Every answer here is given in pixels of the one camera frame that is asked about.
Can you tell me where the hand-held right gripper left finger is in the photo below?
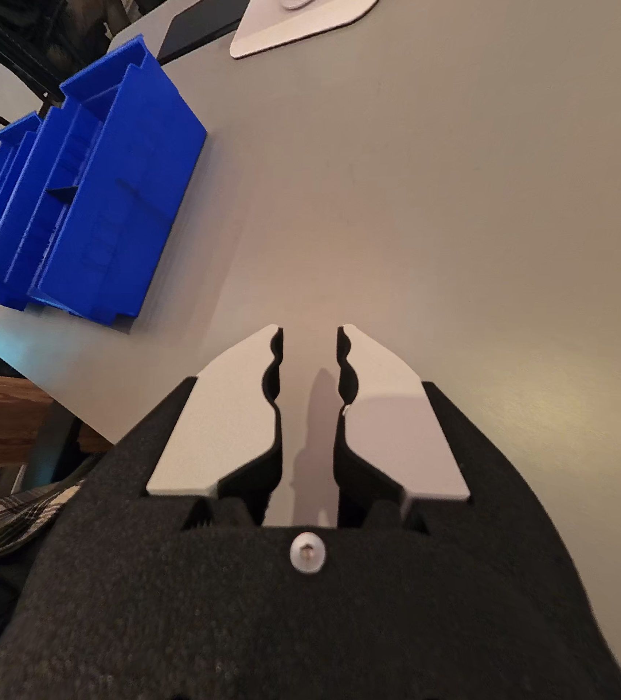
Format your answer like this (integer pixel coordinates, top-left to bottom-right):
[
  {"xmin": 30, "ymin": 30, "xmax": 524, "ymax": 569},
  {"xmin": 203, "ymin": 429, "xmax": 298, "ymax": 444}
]
[{"xmin": 145, "ymin": 323, "xmax": 285, "ymax": 525}]

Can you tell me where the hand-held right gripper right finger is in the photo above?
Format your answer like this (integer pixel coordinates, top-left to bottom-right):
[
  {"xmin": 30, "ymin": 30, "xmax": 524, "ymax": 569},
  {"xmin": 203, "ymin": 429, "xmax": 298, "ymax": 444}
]
[{"xmin": 333, "ymin": 323, "xmax": 472, "ymax": 527}]

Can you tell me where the blue divided parts bin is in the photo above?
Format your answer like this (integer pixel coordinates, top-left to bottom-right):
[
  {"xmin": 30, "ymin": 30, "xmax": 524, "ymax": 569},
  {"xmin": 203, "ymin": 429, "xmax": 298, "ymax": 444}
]
[{"xmin": 0, "ymin": 34, "xmax": 208, "ymax": 333}]

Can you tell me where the person's plaid shirt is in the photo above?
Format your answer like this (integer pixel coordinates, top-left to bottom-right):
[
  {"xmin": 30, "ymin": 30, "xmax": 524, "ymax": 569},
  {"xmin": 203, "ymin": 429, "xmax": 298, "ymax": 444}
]
[{"xmin": 0, "ymin": 480, "xmax": 86, "ymax": 578}]

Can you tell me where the black mesh chair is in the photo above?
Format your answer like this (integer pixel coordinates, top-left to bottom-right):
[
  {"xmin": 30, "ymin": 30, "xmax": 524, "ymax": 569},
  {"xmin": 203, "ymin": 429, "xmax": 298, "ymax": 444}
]
[{"xmin": 0, "ymin": 0, "xmax": 105, "ymax": 105}]

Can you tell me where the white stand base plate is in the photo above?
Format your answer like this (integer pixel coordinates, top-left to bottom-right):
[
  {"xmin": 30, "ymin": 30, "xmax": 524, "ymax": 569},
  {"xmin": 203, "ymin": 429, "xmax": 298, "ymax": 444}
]
[{"xmin": 229, "ymin": 0, "xmax": 380, "ymax": 60}]

